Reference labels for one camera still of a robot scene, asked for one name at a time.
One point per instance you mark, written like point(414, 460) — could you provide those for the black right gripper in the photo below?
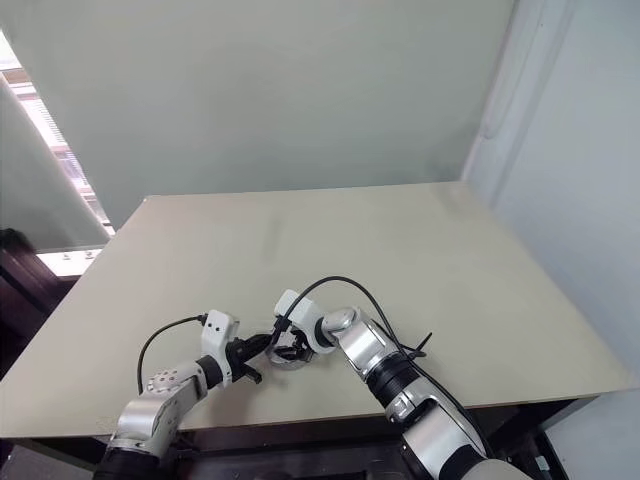
point(296, 339)

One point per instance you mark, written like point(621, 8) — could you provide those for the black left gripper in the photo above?
point(239, 356)

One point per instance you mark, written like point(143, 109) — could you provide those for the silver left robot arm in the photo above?
point(150, 410)

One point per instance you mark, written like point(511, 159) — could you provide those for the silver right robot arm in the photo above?
point(370, 345)

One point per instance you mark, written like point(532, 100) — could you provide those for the dark wooden cabinet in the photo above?
point(25, 300)

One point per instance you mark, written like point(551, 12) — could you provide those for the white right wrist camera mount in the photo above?
point(296, 310)

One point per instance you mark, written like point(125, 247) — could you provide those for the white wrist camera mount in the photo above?
point(217, 334)
point(296, 310)

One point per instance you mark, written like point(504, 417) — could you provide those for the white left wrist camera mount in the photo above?
point(217, 334)

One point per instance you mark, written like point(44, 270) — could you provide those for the dark table frame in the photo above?
point(310, 445)

